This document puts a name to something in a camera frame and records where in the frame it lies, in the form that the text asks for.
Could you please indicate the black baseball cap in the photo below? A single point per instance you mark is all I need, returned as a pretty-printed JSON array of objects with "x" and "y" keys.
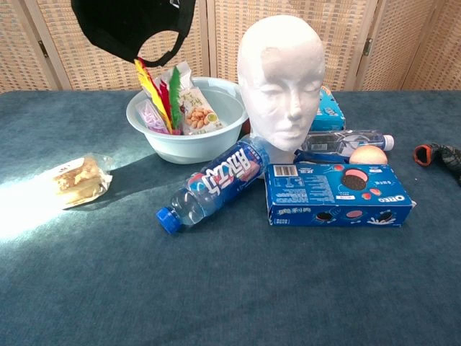
[{"x": 119, "y": 25}]

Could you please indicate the blue Pepsi bottle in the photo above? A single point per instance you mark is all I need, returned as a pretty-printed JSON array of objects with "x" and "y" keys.
[{"x": 223, "y": 176}]

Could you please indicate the light blue plastic bowl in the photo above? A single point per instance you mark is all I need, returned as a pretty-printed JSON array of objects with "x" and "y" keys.
[{"x": 187, "y": 147}]

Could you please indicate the nut snack packet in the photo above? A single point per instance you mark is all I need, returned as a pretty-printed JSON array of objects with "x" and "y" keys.
[{"x": 198, "y": 115}]

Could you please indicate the blue plastic packet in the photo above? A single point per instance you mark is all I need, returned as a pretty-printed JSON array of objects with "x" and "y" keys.
[{"x": 313, "y": 157}]

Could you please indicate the blue Oreo box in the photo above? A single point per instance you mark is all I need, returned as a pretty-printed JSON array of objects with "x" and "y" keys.
[{"x": 324, "y": 194}]

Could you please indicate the purple white snack packet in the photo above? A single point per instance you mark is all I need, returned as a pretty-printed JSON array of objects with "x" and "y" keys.
[{"x": 151, "y": 117}]

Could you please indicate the white foam mannequin head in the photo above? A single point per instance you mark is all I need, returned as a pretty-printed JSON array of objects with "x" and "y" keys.
[{"x": 284, "y": 90}]

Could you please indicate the colourful feather shuttlecock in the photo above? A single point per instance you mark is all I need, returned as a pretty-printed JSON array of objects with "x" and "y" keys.
[{"x": 158, "y": 97}]

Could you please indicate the clear water bottle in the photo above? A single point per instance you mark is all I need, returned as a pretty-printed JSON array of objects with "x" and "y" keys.
[{"x": 338, "y": 142}]

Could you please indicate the blue cookie box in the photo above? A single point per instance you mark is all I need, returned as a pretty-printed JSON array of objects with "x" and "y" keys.
[{"x": 329, "y": 115}]

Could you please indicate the blue tablecloth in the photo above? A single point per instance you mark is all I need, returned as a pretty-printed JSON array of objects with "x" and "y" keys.
[{"x": 216, "y": 288}]

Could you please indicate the peach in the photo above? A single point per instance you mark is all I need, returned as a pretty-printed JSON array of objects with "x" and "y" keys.
[{"x": 369, "y": 155}]

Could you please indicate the bread in clear bag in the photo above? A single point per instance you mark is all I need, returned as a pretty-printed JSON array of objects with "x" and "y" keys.
[{"x": 79, "y": 182}]

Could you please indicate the woven folding screen panel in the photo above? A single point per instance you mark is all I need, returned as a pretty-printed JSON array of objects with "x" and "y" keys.
[
  {"x": 104, "y": 72},
  {"x": 452, "y": 47},
  {"x": 342, "y": 43},
  {"x": 403, "y": 47},
  {"x": 18, "y": 54}
]

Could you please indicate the black screen hinge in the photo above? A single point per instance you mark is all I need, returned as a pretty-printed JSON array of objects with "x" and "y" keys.
[
  {"x": 43, "y": 49},
  {"x": 367, "y": 47}
]

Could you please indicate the grey knitted work glove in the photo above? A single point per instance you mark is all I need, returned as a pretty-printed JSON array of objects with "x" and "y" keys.
[{"x": 443, "y": 158}]

